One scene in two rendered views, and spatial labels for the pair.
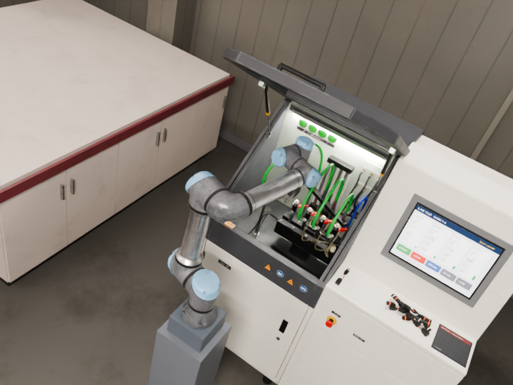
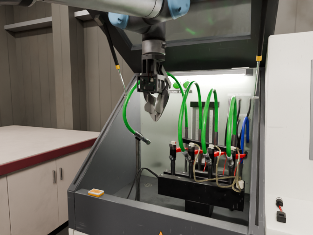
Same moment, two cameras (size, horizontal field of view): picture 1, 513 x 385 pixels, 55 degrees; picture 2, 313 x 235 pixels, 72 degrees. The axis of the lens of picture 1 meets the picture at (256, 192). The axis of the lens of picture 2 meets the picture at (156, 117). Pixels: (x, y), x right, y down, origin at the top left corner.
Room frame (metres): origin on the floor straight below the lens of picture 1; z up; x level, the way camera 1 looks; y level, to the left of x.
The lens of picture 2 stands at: (1.07, -0.16, 1.32)
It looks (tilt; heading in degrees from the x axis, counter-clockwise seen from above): 6 degrees down; 1
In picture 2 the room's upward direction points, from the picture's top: straight up
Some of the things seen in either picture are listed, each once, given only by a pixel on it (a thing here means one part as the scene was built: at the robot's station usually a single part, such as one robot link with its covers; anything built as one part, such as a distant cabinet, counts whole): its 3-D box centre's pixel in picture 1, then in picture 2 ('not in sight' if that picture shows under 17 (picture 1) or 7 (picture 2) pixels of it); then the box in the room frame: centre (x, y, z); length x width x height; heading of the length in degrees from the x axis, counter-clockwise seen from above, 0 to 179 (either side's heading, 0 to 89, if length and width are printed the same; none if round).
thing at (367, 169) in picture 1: (363, 189); (237, 119); (2.13, -0.54, 1.20); 0.13 x 0.03 x 0.31; 67
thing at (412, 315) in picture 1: (410, 312); not in sight; (1.56, -0.83, 1.01); 0.23 x 0.11 x 0.06; 67
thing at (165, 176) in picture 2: (304, 242); (200, 195); (1.94, -0.32, 0.91); 0.34 x 0.10 x 0.15; 67
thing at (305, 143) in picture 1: (301, 150); (153, 24); (1.78, -0.13, 1.55); 0.09 x 0.08 x 0.11; 140
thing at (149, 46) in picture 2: not in sight; (154, 49); (1.78, -0.14, 1.47); 0.08 x 0.08 x 0.05
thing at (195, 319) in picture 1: (200, 307); not in sight; (1.31, 0.09, 0.95); 0.15 x 0.15 x 0.10
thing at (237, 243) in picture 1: (261, 258); (148, 228); (1.76, -0.12, 0.87); 0.62 x 0.04 x 0.16; 67
